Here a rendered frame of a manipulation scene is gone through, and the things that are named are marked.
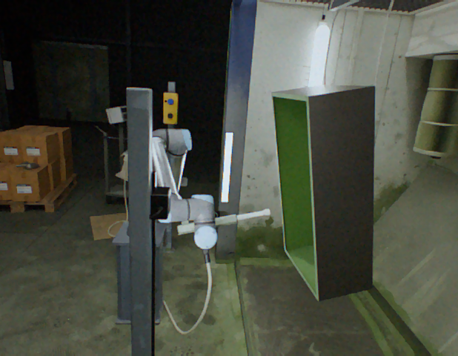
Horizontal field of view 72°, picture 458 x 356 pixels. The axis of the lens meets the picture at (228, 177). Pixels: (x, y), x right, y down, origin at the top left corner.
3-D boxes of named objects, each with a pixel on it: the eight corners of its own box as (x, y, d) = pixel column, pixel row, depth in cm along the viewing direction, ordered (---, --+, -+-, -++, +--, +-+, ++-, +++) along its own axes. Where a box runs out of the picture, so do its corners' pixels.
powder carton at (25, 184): (26, 190, 409) (23, 163, 398) (50, 190, 415) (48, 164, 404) (12, 201, 373) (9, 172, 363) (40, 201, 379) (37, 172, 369)
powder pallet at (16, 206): (23, 181, 483) (21, 172, 478) (79, 182, 499) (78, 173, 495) (-21, 213, 370) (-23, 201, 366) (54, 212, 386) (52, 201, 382)
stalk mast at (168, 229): (172, 248, 324) (176, 82, 277) (171, 251, 318) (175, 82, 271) (166, 248, 323) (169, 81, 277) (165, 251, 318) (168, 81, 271)
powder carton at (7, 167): (1, 189, 407) (-3, 162, 397) (26, 189, 413) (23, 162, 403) (-14, 199, 371) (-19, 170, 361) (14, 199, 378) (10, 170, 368)
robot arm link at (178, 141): (153, 205, 226) (163, 122, 173) (177, 203, 232) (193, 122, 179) (155, 222, 216) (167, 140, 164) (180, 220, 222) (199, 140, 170)
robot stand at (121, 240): (114, 325, 220) (111, 242, 201) (125, 296, 249) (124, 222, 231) (159, 325, 222) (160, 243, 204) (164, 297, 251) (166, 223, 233)
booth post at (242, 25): (214, 254, 320) (231, 3, 254) (232, 254, 321) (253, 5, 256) (215, 263, 302) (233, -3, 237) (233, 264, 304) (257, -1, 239)
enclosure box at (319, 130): (327, 242, 249) (321, 84, 212) (372, 288, 192) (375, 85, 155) (284, 251, 244) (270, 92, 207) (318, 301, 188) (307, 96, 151)
